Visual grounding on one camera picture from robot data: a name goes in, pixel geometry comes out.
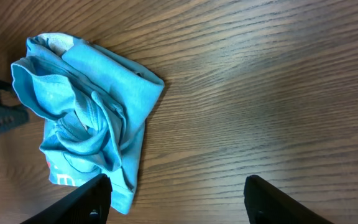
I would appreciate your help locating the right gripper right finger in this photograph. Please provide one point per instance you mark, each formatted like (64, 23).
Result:
(266, 204)

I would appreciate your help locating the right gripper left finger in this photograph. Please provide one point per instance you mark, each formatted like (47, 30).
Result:
(88, 204)

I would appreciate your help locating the light blue printed t-shirt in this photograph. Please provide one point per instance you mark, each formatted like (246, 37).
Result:
(94, 104)

